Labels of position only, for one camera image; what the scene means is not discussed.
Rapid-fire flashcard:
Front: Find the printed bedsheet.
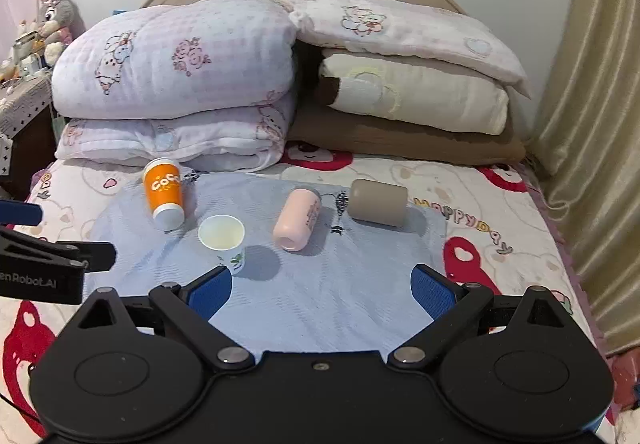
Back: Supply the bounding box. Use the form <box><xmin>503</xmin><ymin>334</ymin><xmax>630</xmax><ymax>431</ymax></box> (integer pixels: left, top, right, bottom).
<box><xmin>0</xmin><ymin>154</ymin><xmax>640</xmax><ymax>444</ymax></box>

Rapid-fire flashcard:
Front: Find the orange paper cup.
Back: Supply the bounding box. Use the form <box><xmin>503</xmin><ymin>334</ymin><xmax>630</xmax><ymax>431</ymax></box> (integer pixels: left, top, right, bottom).
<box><xmin>142</xmin><ymin>157</ymin><xmax>186</xmax><ymax>231</ymax></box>

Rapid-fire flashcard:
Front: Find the white paper cup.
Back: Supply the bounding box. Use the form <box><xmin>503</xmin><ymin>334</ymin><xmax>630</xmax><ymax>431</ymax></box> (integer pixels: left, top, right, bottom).
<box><xmin>197</xmin><ymin>215</ymin><xmax>246</xmax><ymax>275</ymax></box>

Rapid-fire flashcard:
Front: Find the folded pink checked quilt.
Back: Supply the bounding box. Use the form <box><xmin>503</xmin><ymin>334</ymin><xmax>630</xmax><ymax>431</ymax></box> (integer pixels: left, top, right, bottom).
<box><xmin>51</xmin><ymin>0</ymin><xmax>300</xmax><ymax>173</ymax></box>

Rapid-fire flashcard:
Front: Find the pink cup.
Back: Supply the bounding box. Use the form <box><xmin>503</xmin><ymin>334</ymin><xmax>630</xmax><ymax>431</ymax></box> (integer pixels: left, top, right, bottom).
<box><xmin>273</xmin><ymin>188</ymin><xmax>322</xmax><ymax>253</ymax></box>

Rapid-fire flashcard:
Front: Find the patterned table cloth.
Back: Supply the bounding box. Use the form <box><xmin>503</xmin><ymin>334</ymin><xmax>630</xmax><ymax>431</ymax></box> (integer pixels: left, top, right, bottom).
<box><xmin>0</xmin><ymin>75</ymin><xmax>54</xmax><ymax>139</ymax></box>

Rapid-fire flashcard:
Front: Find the beige curtain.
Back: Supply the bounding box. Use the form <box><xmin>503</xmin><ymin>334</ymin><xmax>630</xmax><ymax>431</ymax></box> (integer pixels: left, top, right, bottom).
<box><xmin>529</xmin><ymin>0</ymin><xmax>640</xmax><ymax>356</ymax></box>

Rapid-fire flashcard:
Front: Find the taupe cup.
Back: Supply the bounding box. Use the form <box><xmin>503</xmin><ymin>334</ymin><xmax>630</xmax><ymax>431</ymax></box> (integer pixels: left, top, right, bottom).
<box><xmin>347</xmin><ymin>179</ymin><xmax>410</xmax><ymax>227</ymax></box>

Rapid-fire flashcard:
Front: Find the pink checked pillow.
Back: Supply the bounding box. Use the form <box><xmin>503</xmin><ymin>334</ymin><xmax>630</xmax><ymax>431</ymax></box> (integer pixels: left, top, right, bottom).
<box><xmin>288</xmin><ymin>0</ymin><xmax>532</xmax><ymax>99</ymax></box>

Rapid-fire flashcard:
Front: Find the grey plush rabbit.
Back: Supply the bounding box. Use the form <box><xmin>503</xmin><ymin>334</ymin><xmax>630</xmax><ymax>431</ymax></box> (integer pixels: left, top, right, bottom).
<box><xmin>37</xmin><ymin>0</ymin><xmax>77</xmax><ymax>47</ymax></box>

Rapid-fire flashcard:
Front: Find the brown pillow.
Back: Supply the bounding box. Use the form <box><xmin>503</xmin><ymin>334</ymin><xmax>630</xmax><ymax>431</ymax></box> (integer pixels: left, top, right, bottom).
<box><xmin>287</xmin><ymin>101</ymin><xmax>527</xmax><ymax>164</ymax></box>

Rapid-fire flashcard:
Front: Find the light blue cloth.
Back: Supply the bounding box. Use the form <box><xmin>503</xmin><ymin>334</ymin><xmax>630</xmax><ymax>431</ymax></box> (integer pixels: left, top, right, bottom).
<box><xmin>82</xmin><ymin>172</ymin><xmax>448</xmax><ymax>356</ymax></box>

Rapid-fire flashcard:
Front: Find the cream pillow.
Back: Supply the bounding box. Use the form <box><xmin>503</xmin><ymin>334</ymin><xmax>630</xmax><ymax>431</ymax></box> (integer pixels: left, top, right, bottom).
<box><xmin>315</xmin><ymin>48</ymin><xmax>510</xmax><ymax>135</ymax></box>

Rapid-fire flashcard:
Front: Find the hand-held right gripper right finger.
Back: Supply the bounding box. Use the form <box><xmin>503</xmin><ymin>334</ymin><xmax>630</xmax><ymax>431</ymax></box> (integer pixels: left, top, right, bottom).
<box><xmin>387</xmin><ymin>263</ymin><xmax>585</xmax><ymax>371</ymax></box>

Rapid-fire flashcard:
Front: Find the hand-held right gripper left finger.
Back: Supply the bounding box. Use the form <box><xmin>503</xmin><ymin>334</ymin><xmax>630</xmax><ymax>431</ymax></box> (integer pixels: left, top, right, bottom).
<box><xmin>60</xmin><ymin>265</ymin><xmax>257</xmax><ymax>373</ymax></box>

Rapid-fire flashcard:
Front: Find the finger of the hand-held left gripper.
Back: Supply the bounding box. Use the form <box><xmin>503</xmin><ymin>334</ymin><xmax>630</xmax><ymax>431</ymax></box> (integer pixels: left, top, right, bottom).
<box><xmin>0</xmin><ymin>226</ymin><xmax>117</xmax><ymax>273</ymax></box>
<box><xmin>0</xmin><ymin>201</ymin><xmax>44</xmax><ymax>227</ymax></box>

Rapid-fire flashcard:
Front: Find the dark nightstand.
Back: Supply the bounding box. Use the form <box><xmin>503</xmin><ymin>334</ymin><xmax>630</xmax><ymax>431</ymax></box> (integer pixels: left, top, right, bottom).
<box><xmin>0</xmin><ymin>106</ymin><xmax>59</xmax><ymax>201</ymax></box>

